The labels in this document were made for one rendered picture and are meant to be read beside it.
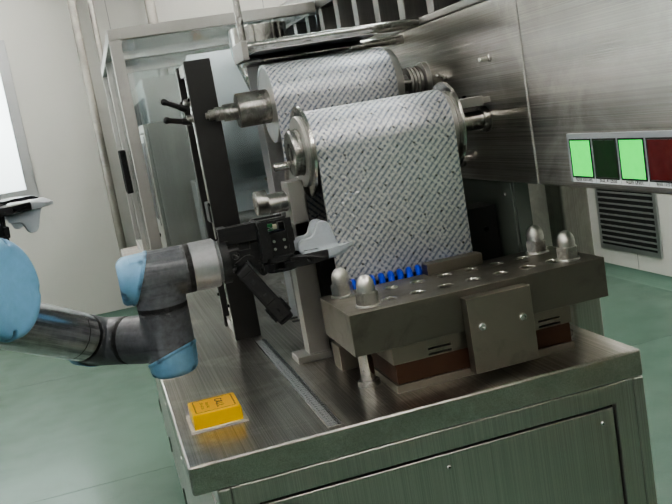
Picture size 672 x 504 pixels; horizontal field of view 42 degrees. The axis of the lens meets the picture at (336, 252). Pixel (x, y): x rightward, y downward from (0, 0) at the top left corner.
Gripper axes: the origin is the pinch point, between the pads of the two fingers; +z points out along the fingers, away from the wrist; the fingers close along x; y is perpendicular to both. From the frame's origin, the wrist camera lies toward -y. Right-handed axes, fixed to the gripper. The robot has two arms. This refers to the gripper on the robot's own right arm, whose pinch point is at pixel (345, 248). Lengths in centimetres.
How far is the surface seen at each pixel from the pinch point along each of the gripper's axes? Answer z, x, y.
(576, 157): 29.4, -22.8, 9.7
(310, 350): -6.9, 7.8, -17.2
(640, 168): 29.4, -37.6, 8.5
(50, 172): -67, 556, 10
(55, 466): -77, 251, -109
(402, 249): 9.4, -0.3, -2.0
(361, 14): 32, 69, 43
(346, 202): 1.4, -0.2, 7.2
